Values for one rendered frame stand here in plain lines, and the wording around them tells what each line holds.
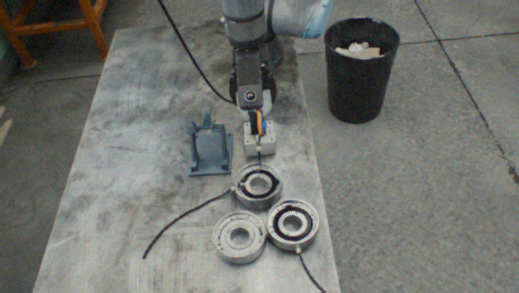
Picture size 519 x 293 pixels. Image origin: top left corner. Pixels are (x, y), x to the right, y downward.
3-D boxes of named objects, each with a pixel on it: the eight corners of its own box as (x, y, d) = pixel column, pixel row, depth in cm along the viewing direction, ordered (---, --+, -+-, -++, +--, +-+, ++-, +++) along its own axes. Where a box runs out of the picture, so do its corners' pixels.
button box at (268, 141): (276, 154, 104) (274, 140, 100) (246, 157, 104) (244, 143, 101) (273, 130, 109) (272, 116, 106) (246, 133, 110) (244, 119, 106)
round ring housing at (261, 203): (281, 171, 100) (280, 159, 97) (284, 209, 93) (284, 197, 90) (235, 175, 101) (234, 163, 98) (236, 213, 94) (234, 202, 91)
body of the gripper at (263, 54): (271, 66, 93) (266, 16, 84) (272, 92, 87) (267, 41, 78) (234, 69, 93) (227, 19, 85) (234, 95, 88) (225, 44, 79)
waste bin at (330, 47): (395, 125, 215) (409, 55, 184) (327, 132, 217) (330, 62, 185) (378, 82, 239) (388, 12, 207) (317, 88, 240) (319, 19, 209)
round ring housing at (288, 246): (263, 214, 93) (262, 203, 90) (311, 206, 93) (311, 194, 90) (272, 258, 86) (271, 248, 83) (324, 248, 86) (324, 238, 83)
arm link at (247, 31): (265, 20, 75) (218, 25, 76) (267, 43, 78) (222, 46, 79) (264, -1, 80) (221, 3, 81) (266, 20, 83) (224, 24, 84)
